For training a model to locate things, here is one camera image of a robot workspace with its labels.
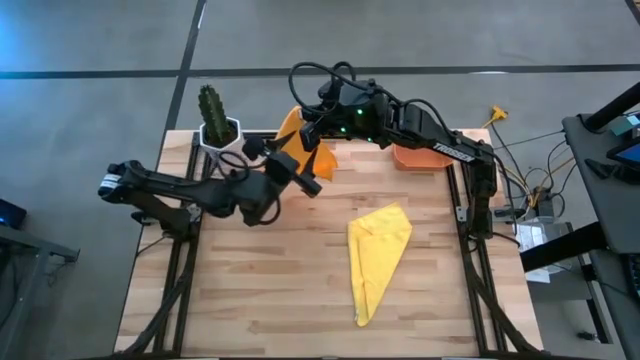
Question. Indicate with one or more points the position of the tablet with blue screen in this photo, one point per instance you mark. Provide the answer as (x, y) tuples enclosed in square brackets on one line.
[(625, 152)]

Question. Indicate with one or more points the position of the small black floor object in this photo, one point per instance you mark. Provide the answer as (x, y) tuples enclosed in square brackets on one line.
[(585, 336)]

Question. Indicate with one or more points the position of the green cactus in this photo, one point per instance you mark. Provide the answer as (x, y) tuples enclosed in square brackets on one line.
[(212, 112)]

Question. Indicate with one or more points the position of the teal box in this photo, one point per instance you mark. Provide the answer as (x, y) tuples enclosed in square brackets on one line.
[(629, 124)]

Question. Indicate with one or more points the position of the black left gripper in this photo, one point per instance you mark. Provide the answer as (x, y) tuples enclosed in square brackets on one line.
[(252, 192)]

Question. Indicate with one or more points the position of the grey workbench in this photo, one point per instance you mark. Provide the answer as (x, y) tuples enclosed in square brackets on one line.
[(30, 260)]

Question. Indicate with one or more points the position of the yellow microfiber towel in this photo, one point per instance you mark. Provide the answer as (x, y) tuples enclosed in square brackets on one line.
[(375, 250)]

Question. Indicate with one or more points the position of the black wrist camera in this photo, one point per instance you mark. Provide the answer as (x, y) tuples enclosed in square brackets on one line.
[(309, 185), (310, 136)]

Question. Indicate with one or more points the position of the orange plastic basket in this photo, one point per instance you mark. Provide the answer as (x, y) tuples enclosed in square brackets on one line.
[(420, 159)]

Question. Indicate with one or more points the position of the black desk item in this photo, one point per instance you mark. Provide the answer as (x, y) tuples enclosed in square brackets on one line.
[(607, 170)]

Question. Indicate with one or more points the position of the blue-lit black device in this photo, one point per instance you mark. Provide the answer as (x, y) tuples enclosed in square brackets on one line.
[(10, 215)]

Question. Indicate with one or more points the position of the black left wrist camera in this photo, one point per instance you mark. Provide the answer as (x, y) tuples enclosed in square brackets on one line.
[(309, 185)]

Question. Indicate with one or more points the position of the silver frame bracket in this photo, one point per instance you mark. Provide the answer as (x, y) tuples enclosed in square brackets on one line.
[(461, 214)]

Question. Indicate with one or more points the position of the orange microfiber towel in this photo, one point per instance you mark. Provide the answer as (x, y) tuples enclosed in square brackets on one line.
[(325, 162)]

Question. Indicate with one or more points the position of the black side desk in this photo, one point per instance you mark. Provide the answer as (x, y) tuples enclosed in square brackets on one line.
[(615, 220)]

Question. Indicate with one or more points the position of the black aluminium table frame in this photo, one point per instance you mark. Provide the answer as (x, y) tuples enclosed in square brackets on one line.
[(182, 310)]

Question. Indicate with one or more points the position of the black power adapter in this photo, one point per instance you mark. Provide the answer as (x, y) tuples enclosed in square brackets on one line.
[(546, 206)]

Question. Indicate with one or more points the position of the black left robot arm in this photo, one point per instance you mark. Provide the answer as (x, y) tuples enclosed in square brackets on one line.
[(165, 184)]

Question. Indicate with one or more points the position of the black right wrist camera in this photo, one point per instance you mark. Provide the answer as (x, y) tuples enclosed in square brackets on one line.
[(310, 136)]

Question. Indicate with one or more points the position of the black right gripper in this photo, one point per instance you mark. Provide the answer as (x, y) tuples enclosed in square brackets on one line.
[(335, 117)]

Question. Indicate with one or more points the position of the clear plastic box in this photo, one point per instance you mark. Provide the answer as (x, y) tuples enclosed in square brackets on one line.
[(537, 237)]

